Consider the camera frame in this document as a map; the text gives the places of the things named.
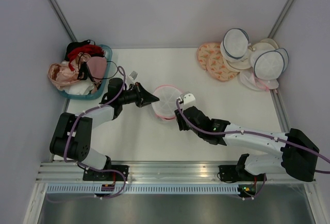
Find teal plastic basket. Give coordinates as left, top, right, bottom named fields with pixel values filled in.
left=56, top=44, right=112, bottom=100

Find cream laundry bag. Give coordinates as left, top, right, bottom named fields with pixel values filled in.
left=220, top=39, right=278, bottom=73

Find aluminium frame post right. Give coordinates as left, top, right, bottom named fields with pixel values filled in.
left=268, top=0, right=296, bottom=39

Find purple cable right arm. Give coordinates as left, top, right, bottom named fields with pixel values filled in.
left=176, top=99, right=330, bottom=201

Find white mesh bag pink zipper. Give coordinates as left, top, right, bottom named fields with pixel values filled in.
left=152, top=84, right=182, bottom=120

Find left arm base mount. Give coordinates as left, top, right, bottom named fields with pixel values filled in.
left=82, top=165, right=129, bottom=182

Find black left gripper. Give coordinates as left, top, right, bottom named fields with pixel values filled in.
left=119, top=82, right=159, bottom=108

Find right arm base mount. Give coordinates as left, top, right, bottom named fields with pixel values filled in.
left=217, top=165, right=249, bottom=183

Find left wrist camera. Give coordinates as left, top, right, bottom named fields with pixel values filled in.
left=128, top=71, right=138, bottom=81

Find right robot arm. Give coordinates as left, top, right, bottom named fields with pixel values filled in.
left=175, top=107, right=319, bottom=182

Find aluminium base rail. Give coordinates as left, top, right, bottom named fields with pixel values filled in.
left=36, top=160, right=317, bottom=183

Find white bra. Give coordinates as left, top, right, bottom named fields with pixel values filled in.
left=63, top=80, right=94, bottom=95

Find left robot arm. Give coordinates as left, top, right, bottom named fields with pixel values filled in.
left=49, top=78, right=159, bottom=181

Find dusty pink bra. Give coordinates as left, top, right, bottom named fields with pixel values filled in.
left=87, top=57, right=107, bottom=82

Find red lace bra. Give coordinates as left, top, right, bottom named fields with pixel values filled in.
left=67, top=44, right=104, bottom=61

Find aluminium frame post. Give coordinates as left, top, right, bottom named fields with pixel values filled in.
left=268, top=0, right=296, bottom=39
left=48, top=0, right=77, bottom=42

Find aluminium side rail right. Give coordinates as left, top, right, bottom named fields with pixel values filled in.
left=270, top=90, right=290, bottom=133

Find white mesh bag blue trim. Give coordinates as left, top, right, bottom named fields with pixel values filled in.
left=222, top=28, right=249, bottom=62

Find floral peach laundry bag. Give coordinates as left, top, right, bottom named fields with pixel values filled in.
left=196, top=42, right=222, bottom=70

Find white slotted cable duct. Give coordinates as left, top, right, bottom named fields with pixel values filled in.
left=46, top=183, right=239, bottom=195

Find aluminium frame post left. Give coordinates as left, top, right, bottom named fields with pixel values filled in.
left=48, top=0, right=77, bottom=42

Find peach satin bra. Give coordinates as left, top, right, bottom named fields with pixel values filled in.
left=47, top=63, right=79, bottom=91

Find black bra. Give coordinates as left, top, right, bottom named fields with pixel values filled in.
left=64, top=40, right=111, bottom=83

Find flat white bag pink trim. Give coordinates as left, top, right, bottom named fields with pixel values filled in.
left=239, top=68, right=279, bottom=91

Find large white bag blue trim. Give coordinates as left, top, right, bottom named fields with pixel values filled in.
left=250, top=48, right=289, bottom=80

